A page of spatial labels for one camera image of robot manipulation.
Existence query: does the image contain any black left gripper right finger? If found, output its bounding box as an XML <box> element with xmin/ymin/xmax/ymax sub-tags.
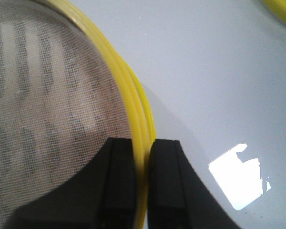
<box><xmin>147</xmin><ymin>139</ymin><xmax>239</xmax><ymax>229</ymax></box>

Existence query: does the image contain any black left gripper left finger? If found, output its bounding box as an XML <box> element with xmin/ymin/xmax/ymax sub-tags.
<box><xmin>6</xmin><ymin>138</ymin><xmax>137</xmax><ymax>229</ymax></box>

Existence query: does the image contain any bamboo steamer tray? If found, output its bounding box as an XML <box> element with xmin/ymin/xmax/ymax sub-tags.
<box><xmin>40</xmin><ymin>0</ymin><xmax>156</xmax><ymax>229</ymax></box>
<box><xmin>263</xmin><ymin>0</ymin><xmax>286</xmax><ymax>23</ymax></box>

